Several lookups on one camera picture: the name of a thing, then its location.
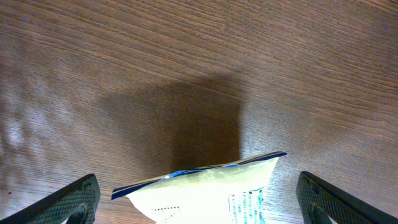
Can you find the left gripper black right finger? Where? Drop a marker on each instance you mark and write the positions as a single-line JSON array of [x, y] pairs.
[[321, 202]]

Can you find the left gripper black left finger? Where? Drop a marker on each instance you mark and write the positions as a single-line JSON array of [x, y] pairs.
[[74, 203]]

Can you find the cream blue snack bag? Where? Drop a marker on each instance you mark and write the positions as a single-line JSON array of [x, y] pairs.
[[223, 193]]

